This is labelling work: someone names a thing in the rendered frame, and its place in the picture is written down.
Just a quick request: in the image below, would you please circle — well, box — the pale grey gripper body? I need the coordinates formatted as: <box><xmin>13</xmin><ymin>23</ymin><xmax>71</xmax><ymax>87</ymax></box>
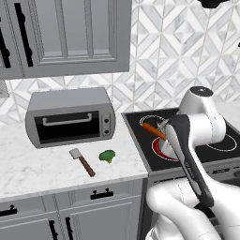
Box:
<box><xmin>157</xmin><ymin>119</ymin><xmax>172</xmax><ymax>133</ymax></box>

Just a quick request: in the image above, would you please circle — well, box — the orange carrot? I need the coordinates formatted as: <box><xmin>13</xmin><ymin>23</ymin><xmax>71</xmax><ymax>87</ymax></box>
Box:
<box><xmin>142</xmin><ymin>122</ymin><xmax>167</xmax><ymax>141</ymax></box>

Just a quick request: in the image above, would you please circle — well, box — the white pot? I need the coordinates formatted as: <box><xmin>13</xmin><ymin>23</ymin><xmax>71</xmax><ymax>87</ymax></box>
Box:
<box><xmin>158</xmin><ymin>134</ymin><xmax>180</xmax><ymax>158</ymax></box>

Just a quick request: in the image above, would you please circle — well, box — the green broccoli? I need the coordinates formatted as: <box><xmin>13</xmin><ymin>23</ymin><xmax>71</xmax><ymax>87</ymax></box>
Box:
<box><xmin>97</xmin><ymin>149</ymin><xmax>117</xmax><ymax>165</ymax></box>

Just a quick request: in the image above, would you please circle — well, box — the black hob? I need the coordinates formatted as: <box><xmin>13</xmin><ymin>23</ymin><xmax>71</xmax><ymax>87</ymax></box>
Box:
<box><xmin>121</xmin><ymin>107</ymin><xmax>240</xmax><ymax>173</ymax></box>

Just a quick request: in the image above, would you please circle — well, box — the grey stove front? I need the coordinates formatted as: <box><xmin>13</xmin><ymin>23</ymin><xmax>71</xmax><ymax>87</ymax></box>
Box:
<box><xmin>140</xmin><ymin>156</ymin><xmax>240</xmax><ymax>240</ymax></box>

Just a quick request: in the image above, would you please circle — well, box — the grey drawer front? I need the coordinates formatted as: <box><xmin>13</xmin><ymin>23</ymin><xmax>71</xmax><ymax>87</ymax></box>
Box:
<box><xmin>0</xmin><ymin>196</ymin><xmax>49</xmax><ymax>220</ymax></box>
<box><xmin>74</xmin><ymin>178</ymin><xmax>144</xmax><ymax>204</ymax></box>

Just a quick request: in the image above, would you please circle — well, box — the black toaster oven door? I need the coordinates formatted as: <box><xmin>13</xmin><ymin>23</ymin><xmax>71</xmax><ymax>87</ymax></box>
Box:
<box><xmin>34</xmin><ymin>110</ymin><xmax>102</xmax><ymax>145</ymax></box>

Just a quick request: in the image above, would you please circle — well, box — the grey toaster oven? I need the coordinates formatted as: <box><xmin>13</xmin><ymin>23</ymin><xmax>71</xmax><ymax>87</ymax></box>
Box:
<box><xmin>24</xmin><ymin>86</ymin><xmax>117</xmax><ymax>150</ymax></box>

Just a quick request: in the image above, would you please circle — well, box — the grey base cupboard door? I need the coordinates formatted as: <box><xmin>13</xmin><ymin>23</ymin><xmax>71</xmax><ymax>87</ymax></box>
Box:
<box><xmin>58</xmin><ymin>200</ymin><xmax>143</xmax><ymax>240</ymax></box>
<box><xmin>0</xmin><ymin>215</ymin><xmax>61</xmax><ymax>240</ymax></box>

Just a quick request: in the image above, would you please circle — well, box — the black extractor hood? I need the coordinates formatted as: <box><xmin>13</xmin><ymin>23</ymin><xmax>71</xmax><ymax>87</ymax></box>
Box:
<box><xmin>198</xmin><ymin>0</ymin><xmax>233</xmax><ymax>9</ymax></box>

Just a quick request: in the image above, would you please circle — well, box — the spatula with brown handle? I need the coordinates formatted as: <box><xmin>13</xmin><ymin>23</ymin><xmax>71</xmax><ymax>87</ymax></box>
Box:
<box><xmin>68</xmin><ymin>147</ymin><xmax>97</xmax><ymax>178</ymax></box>

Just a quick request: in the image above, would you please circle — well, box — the black drawer handle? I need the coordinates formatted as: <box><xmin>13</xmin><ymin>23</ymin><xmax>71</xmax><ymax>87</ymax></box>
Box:
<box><xmin>89</xmin><ymin>187</ymin><xmax>114</xmax><ymax>202</ymax></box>
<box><xmin>0</xmin><ymin>204</ymin><xmax>19</xmax><ymax>218</ymax></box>

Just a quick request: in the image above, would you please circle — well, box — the grey toaster oven handle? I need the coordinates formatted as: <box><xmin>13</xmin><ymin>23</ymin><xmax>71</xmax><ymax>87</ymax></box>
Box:
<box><xmin>41</xmin><ymin>112</ymin><xmax>94</xmax><ymax>128</ymax></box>

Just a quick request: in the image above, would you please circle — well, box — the wide grey wall cupboard door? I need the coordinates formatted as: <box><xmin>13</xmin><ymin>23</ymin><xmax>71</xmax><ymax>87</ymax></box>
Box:
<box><xmin>5</xmin><ymin>0</ymin><xmax>133</xmax><ymax>80</ymax></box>

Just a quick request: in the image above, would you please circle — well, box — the black base cupboard handle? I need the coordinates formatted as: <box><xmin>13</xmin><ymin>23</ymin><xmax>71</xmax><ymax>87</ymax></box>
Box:
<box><xmin>48</xmin><ymin>219</ymin><xmax>60</xmax><ymax>240</ymax></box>
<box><xmin>64</xmin><ymin>216</ymin><xmax>75</xmax><ymax>240</ymax></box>

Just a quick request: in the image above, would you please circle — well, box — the narrow grey wall cupboard door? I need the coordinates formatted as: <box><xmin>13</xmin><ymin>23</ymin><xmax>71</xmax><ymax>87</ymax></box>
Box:
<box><xmin>0</xmin><ymin>0</ymin><xmax>26</xmax><ymax>81</ymax></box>

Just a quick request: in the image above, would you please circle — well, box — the long black cupboard handle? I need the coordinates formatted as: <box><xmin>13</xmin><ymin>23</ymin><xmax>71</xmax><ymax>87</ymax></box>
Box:
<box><xmin>13</xmin><ymin>2</ymin><xmax>35</xmax><ymax>68</ymax></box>
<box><xmin>0</xmin><ymin>27</ymin><xmax>12</xmax><ymax>69</ymax></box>

